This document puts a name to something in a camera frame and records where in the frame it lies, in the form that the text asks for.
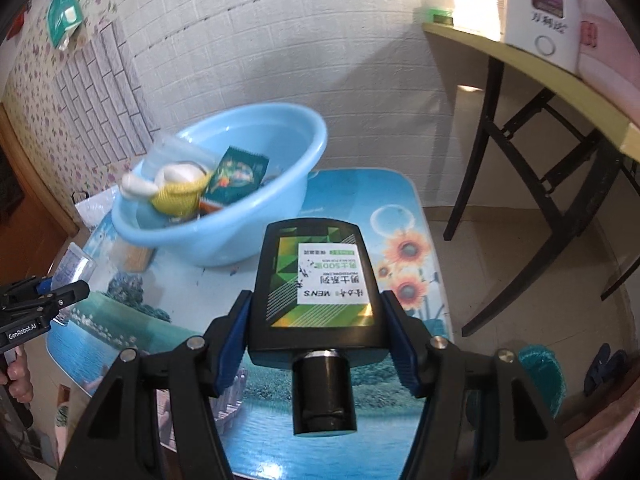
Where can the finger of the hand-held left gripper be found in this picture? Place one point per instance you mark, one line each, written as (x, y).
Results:
(60, 297)
(25, 291)

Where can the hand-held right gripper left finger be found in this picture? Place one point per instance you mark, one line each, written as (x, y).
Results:
(232, 355)

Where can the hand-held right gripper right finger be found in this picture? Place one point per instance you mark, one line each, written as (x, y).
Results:
(405, 355)

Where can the small clear bottle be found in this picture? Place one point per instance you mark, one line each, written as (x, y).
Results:
(75, 262)

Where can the black bottle with green label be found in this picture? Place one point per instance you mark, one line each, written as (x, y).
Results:
(280, 310)

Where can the blue plastic basin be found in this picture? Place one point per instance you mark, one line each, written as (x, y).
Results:
(250, 220)

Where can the white and yellow plush toy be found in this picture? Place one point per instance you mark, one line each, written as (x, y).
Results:
(180, 195)

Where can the green snack packet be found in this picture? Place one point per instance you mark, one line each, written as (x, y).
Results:
(237, 175)

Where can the clear plastic bag with label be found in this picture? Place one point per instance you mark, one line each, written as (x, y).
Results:
(170, 152)

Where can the printed scenery desktop table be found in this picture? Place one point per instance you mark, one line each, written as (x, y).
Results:
(385, 435)

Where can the person's left hand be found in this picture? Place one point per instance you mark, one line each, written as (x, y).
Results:
(20, 380)

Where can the wooden door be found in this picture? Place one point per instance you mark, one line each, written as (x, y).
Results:
(35, 200)

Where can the white plastic bag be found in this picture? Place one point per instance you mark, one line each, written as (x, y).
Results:
(97, 210)

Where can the teal floor mat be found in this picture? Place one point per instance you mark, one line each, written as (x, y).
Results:
(542, 385)

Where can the blue slipper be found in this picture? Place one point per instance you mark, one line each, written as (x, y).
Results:
(596, 370)
(617, 365)

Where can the pink patterned clothing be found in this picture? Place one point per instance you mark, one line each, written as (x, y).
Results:
(605, 445)

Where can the green hanging packet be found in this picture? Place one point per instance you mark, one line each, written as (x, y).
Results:
(65, 15)

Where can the yellow side table black legs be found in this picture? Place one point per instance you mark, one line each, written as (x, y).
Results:
(550, 80)

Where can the small green object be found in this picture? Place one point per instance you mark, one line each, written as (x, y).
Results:
(437, 16)

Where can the white box with purple print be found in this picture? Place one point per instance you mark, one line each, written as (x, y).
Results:
(530, 25)

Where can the pink box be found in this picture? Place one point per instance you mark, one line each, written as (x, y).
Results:
(610, 60)

